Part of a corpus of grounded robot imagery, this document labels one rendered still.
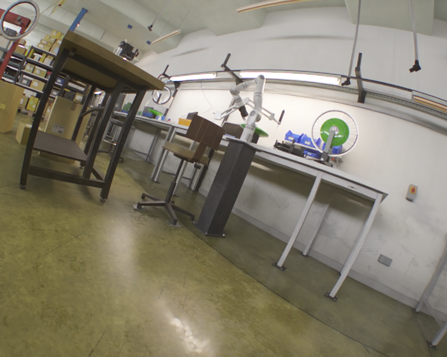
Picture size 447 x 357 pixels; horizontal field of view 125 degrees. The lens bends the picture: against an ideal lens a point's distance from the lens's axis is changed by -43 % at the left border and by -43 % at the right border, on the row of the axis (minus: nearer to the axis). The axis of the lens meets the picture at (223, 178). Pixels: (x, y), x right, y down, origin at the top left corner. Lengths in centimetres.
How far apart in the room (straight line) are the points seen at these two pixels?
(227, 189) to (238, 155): 31
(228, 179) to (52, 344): 157
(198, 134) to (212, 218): 71
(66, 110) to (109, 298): 201
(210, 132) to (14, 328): 165
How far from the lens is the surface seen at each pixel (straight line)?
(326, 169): 166
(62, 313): 77
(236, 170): 172
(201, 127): 164
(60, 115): 245
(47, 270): 92
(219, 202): 173
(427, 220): 269
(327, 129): 218
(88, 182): 160
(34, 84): 658
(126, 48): 194
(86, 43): 128
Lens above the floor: 61
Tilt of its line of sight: 3 degrees down
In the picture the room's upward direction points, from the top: 22 degrees clockwise
